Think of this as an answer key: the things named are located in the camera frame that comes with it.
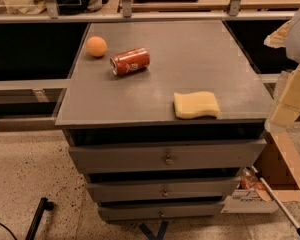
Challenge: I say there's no black floor cable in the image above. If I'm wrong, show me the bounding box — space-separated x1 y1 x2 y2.
0 214 19 240

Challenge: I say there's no red snack bag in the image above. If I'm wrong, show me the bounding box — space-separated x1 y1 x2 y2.
240 168 265 190

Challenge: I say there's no bottom grey drawer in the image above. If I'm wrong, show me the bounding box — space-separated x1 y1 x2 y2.
98 202 224 221

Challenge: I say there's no orange ball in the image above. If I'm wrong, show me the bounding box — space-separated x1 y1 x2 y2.
86 36 107 57

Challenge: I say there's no white stick black handle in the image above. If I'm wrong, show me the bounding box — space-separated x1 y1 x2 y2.
251 166 300 237

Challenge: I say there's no yellow sponge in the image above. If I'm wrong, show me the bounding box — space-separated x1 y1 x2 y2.
174 91 220 119

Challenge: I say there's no grey drawer cabinet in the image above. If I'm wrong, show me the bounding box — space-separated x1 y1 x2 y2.
56 21 271 208

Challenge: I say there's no black stand leg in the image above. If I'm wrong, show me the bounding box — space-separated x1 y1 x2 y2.
25 197 54 240

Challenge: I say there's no red coke can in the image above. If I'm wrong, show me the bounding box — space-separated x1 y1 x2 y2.
110 48 150 76

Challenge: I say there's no top grey drawer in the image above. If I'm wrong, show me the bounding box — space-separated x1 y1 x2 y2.
69 139 266 174

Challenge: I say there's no grey drawer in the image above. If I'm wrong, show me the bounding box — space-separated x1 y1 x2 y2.
98 202 224 221
69 139 266 174
87 177 239 203

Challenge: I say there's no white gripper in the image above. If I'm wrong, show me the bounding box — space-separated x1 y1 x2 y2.
264 8 300 128

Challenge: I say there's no open cardboard box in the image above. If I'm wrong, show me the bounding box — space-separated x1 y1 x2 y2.
222 132 300 213

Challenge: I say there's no middle grey drawer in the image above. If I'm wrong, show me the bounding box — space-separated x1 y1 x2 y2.
87 177 239 203

